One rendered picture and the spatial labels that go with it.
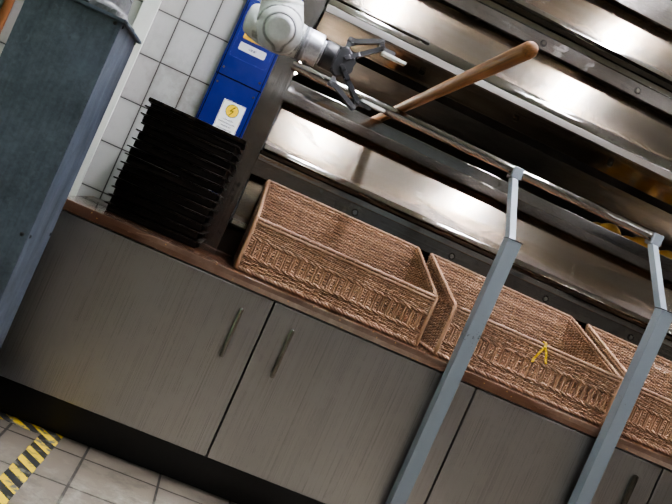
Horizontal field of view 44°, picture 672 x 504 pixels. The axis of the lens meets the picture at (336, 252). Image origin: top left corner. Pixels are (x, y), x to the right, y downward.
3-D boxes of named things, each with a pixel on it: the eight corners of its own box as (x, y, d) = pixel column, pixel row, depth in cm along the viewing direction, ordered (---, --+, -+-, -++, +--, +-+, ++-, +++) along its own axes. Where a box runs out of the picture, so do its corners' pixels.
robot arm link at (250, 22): (292, 61, 219) (292, 62, 206) (238, 35, 217) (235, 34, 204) (309, 23, 217) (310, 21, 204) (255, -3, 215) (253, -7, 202)
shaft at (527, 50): (536, 60, 139) (543, 44, 139) (520, 52, 139) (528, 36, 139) (364, 131, 308) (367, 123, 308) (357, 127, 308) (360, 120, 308)
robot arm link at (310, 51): (292, 61, 218) (313, 71, 218) (295, 55, 209) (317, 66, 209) (306, 30, 217) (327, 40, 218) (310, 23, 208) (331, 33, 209)
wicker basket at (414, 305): (231, 255, 266) (266, 177, 266) (387, 323, 274) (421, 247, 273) (230, 267, 218) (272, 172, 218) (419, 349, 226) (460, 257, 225)
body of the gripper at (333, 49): (326, 40, 218) (357, 55, 219) (313, 69, 218) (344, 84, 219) (329, 34, 210) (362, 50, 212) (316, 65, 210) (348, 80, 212)
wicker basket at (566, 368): (394, 326, 274) (428, 250, 274) (540, 389, 282) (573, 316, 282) (431, 354, 226) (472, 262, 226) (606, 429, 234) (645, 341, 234)
